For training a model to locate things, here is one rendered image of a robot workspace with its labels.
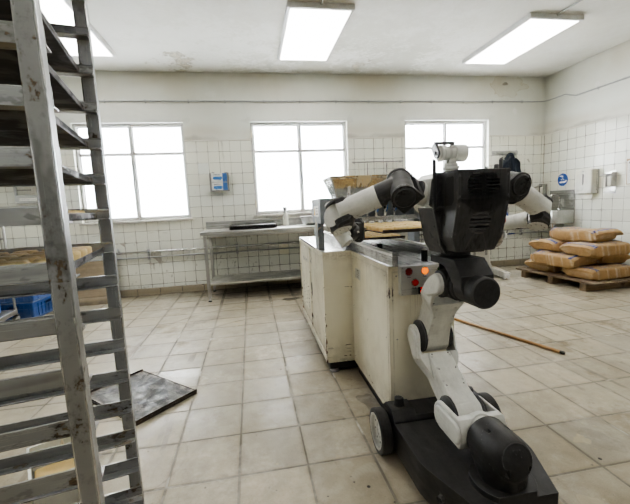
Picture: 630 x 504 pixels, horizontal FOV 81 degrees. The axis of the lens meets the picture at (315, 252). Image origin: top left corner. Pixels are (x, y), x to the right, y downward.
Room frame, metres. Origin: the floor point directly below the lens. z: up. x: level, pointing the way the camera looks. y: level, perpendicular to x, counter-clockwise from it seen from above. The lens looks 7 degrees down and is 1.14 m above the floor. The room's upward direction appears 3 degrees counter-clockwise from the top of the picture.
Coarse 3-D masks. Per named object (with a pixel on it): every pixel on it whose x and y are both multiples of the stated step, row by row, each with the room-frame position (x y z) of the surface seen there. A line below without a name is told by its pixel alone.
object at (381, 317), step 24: (360, 264) 2.15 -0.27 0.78; (384, 264) 1.75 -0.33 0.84; (408, 264) 1.72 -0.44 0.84; (360, 288) 2.17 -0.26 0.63; (384, 288) 1.75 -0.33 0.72; (360, 312) 2.18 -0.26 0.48; (384, 312) 1.75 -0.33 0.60; (408, 312) 1.71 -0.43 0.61; (360, 336) 2.20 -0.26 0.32; (384, 336) 1.76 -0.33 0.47; (360, 360) 2.22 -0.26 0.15; (384, 360) 1.77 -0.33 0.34; (408, 360) 1.71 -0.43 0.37; (384, 384) 1.78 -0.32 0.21; (408, 384) 1.71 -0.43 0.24
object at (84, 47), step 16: (80, 16) 0.98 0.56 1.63; (80, 48) 0.98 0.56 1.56; (96, 96) 0.99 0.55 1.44; (96, 128) 0.99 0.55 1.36; (96, 160) 0.98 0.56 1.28; (96, 192) 0.98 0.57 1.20; (112, 224) 1.01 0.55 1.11; (112, 240) 0.99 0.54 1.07; (112, 256) 0.99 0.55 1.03; (112, 272) 0.99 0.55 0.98; (112, 288) 0.98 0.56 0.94; (112, 304) 0.98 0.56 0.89; (112, 336) 0.98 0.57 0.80; (128, 368) 1.00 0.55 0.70; (128, 384) 0.99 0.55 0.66; (128, 416) 0.98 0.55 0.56; (128, 448) 0.98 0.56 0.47
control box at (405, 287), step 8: (416, 264) 1.71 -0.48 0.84; (424, 264) 1.70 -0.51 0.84; (432, 264) 1.70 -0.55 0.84; (400, 272) 1.67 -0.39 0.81; (416, 272) 1.68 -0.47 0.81; (432, 272) 1.70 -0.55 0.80; (400, 280) 1.67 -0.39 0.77; (408, 280) 1.68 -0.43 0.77; (424, 280) 1.69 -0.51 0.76; (400, 288) 1.68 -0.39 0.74; (408, 288) 1.68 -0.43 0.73; (416, 288) 1.68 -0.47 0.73
